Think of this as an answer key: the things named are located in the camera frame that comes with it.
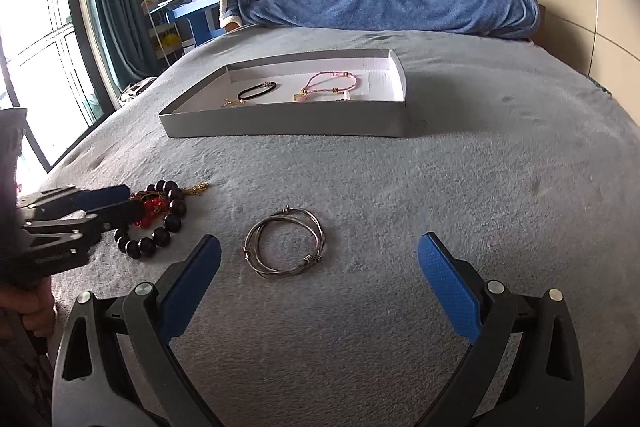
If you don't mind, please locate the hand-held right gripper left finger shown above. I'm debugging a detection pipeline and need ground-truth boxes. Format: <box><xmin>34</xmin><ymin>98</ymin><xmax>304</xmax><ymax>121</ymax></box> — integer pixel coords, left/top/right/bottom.
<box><xmin>51</xmin><ymin>234</ymin><xmax>223</xmax><ymax>427</ymax></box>

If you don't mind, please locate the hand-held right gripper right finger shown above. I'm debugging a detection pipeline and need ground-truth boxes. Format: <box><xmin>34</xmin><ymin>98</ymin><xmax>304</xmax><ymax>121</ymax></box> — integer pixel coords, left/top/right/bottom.
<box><xmin>417</xmin><ymin>232</ymin><xmax>586</xmax><ymax>427</ymax></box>

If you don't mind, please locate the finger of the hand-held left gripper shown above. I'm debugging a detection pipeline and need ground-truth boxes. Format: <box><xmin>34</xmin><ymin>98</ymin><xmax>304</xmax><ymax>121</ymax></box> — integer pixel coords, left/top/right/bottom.
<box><xmin>17</xmin><ymin>185</ymin><xmax>132</xmax><ymax>214</ymax></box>
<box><xmin>20</xmin><ymin>199</ymin><xmax>145</xmax><ymax>244</ymax></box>

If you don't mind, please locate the red bead bracelet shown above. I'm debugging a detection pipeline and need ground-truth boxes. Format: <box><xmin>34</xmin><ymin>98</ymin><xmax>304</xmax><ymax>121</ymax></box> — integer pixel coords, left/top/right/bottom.
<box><xmin>130</xmin><ymin>181</ymin><xmax>210</xmax><ymax>229</ymax></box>

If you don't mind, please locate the black bead bracelet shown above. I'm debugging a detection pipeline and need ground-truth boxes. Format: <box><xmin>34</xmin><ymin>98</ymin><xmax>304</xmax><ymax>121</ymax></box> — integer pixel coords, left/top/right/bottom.
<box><xmin>113</xmin><ymin>180</ymin><xmax>189</xmax><ymax>262</ymax></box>

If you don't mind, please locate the silver wire bangle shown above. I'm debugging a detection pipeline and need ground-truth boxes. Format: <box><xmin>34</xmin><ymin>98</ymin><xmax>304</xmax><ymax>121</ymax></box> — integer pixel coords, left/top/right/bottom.
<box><xmin>243</xmin><ymin>205</ymin><xmax>327</xmax><ymax>281</ymax></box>

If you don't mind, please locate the black hair tie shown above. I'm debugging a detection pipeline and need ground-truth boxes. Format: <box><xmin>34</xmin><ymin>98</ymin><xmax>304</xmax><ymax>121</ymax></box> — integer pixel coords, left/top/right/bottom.
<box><xmin>236</xmin><ymin>80</ymin><xmax>278</xmax><ymax>102</ymax></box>

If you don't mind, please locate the grey cardboard box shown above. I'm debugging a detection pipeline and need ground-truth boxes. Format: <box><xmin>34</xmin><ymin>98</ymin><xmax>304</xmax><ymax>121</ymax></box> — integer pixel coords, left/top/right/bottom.
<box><xmin>158</xmin><ymin>48</ymin><xmax>409</xmax><ymax>139</ymax></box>

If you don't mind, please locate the pink cord bracelet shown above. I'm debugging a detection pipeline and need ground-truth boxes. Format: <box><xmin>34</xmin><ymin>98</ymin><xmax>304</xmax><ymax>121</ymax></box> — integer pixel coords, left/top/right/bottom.
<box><xmin>292</xmin><ymin>70</ymin><xmax>360</xmax><ymax>104</ymax></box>

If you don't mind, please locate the person's left hand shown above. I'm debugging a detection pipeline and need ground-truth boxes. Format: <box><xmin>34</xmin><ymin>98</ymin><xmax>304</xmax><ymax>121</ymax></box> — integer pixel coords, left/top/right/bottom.
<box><xmin>0</xmin><ymin>278</ymin><xmax>57</xmax><ymax>340</ymax></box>

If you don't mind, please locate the grey bed blanket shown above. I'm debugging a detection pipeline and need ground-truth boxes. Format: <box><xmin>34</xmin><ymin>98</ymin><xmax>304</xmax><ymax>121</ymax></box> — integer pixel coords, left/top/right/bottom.
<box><xmin>14</xmin><ymin>26</ymin><xmax>640</xmax><ymax>427</ymax></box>

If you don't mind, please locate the window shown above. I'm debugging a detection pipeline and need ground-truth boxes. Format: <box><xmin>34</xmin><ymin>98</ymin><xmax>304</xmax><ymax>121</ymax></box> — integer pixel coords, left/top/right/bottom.
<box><xmin>0</xmin><ymin>0</ymin><xmax>110</xmax><ymax>174</ymax></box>

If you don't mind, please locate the white shelf rack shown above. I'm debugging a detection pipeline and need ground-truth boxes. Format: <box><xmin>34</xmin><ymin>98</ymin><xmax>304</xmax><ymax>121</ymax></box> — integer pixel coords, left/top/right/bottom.
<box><xmin>136</xmin><ymin>0</ymin><xmax>190</xmax><ymax>64</ymax></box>

